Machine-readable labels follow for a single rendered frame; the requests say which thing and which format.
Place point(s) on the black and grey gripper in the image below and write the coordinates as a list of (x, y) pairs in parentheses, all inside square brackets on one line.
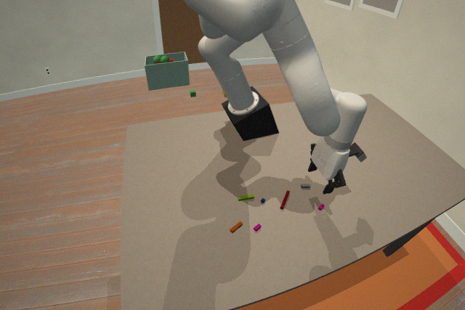
[(330, 162)]

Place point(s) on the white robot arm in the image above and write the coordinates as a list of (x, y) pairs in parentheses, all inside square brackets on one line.
[(286, 33)]

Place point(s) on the orange rectangular bar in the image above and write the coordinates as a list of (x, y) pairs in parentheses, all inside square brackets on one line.
[(238, 225)]

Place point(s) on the lime green rod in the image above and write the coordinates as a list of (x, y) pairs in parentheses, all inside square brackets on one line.
[(246, 197)]

